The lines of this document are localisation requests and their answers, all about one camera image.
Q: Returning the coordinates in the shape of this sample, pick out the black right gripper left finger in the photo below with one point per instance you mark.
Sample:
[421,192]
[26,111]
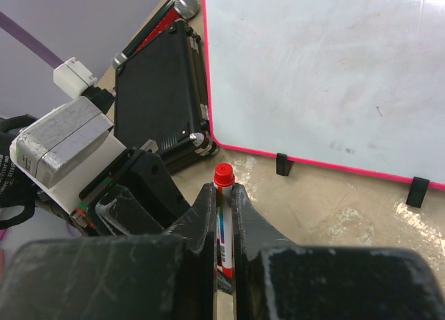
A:
[166,276]

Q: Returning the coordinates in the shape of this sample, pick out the red and white marker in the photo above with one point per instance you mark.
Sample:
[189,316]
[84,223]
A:
[223,181]

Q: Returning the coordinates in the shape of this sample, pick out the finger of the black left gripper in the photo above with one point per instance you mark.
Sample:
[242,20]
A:
[119,209]
[158,202]

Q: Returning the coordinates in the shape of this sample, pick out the pink framed whiteboard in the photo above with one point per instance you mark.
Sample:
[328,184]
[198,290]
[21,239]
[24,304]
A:
[355,85]

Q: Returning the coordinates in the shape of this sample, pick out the black microphone tube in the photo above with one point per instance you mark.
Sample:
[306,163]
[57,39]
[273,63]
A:
[153,27]

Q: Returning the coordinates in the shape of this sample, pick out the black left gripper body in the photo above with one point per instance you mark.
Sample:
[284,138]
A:
[84,217]

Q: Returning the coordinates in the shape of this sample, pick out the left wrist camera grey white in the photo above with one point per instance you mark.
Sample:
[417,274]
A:
[64,150]

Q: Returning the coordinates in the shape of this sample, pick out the red microphone silver head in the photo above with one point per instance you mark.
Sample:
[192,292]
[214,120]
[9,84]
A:
[184,9]

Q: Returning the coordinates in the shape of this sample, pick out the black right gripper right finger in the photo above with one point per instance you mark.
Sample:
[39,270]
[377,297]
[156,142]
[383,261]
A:
[278,279]

